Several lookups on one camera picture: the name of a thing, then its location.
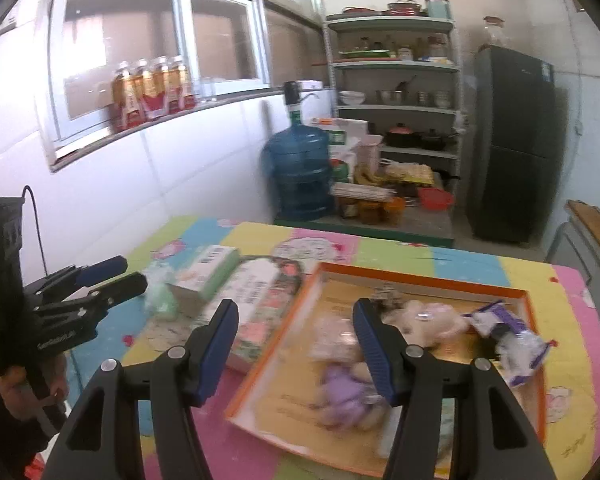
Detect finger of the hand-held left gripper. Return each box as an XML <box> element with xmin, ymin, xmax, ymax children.
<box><xmin>24</xmin><ymin>255</ymin><xmax>129</xmax><ymax>302</ymax></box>
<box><xmin>35</xmin><ymin>272</ymin><xmax>149</xmax><ymax>361</ymax></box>

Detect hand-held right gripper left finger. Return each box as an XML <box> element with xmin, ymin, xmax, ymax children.
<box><xmin>45</xmin><ymin>298</ymin><xmax>240</xmax><ymax>480</ymax></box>

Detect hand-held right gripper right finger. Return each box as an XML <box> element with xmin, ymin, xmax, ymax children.
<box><xmin>352</xmin><ymin>297</ymin><xmax>556</xmax><ymax>480</ymax></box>

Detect plush bear leopard dress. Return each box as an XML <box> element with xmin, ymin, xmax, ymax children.
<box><xmin>375</xmin><ymin>285</ymin><xmax>473</xmax><ymax>348</ymax></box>

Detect orange-rimmed cardboard box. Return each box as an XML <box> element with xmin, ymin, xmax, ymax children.
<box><xmin>224</xmin><ymin>261</ymin><xmax>548</xmax><ymax>478</ymax></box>

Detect person's left forearm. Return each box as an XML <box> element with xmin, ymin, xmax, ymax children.
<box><xmin>0</xmin><ymin>380</ymin><xmax>66</xmax><ymax>480</ymax></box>

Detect person's left hand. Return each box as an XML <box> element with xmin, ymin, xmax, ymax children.
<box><xmin>0</xmin><ymin>355</ymin><xmax>71</xmax><ymax>421</ymax></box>

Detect green item in plastic bag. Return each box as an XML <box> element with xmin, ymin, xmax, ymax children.
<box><xmin>142</xmin><ymin>260</ymin><xmax>186</xmax><ymax>318</ymax></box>

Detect plush bear purple dress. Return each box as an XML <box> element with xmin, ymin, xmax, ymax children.
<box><xmin>312</xmin><ymin>360</ymin><xmax>391</xmax><ymax>431</ymax></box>

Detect floral tissue pack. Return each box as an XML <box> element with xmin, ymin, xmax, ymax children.
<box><xmin>200</xmin><ymin>255</ymin><xmax>306</xmax><ymax>373</ymax></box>

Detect green white tissue box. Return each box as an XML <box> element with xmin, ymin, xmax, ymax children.
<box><xmin>167</xmin><ymin>244</ymin><xmax>243</xmax><ymax>306</ymax></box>

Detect bottles on window sill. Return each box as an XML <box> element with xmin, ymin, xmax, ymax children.
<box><xmin>111</xmin><ymin>62</ymin><xmax>146</xmax><ymax>131</ymax></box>

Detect bag of eggs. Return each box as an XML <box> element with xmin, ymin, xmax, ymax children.
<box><xmin>385</xmin><ymin>162</ymin><xmax>436</xmax><ymax>186</ymax></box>

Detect blue water jug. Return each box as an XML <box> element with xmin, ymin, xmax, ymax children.
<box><xmin>261</xmin><ymin>125</ymin><xmax>333</xmax><ymax>221</ymax></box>

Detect pink plastic container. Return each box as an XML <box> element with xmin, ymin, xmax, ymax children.
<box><xmin>355</xmin><ymin>134</ymin><xmax>383</xmax><ymax>173</ymax></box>

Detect red-lidded black pot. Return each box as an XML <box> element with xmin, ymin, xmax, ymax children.
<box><xmin>384</xmin><ymin>124</ymin><xmax>423</xmax><ymax>148</ymax></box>

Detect black frying pan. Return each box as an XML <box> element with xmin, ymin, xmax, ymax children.
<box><xmin>420</xmin><ymin>129</ymin><xmax>461</xmax><ymax>152</ymax></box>

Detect white cardboard carton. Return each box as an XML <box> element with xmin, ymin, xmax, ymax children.
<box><xmin>310</xmin><ymin>117</ymin><xmax>371</xmax><ymax>148</ymax></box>

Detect dark grey fridge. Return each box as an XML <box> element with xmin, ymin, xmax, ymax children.
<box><xmin>467</xmin><ymin>45</ymin><xmax>568</xmax><ymax>243</ymax></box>

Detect black water pump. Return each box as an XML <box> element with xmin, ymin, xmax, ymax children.
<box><xmin>282</xmin><ymin>81</ymin><xmax>331</xmax><ymax>126</ymax></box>

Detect sliding window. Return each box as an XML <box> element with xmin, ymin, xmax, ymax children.
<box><xmin>45</xmin><ymin>0</ymin><xmax>273</xmax><ymax>161</ymax></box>

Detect wooden boards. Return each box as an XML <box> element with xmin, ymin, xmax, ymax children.
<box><xmin>565</xmin><ymin>200</ymin><xmax>600</xmax><ymax>251</ymax></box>

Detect white metal shelf rack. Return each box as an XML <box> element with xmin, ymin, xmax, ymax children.
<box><xmin>322</xmin><ymin>12</ymin><xmax>466</xmax><ymax>211</ymax></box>

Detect green tray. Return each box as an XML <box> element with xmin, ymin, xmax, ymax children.
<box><xmin>337</xmin><ymin>49</ymin><xmax>398</xmax><ymax>59</ymax></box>

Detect glass jar with red lid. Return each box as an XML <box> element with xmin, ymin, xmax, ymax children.
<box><xmin>482</xmin><ymin>16</ymin><xmax>511</xmax><ymax>51</ymax></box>

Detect red enamel pot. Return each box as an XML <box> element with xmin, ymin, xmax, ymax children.
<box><xmin>385</xmin><ymin>0</ymin><xmax>423</xmax><ymax>16</ymax></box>

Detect black cable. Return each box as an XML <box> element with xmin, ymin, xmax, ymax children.
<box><xmin>22</xmin><ymin>186</ymin><xmax>48</xmax><ymax>281</ymax></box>

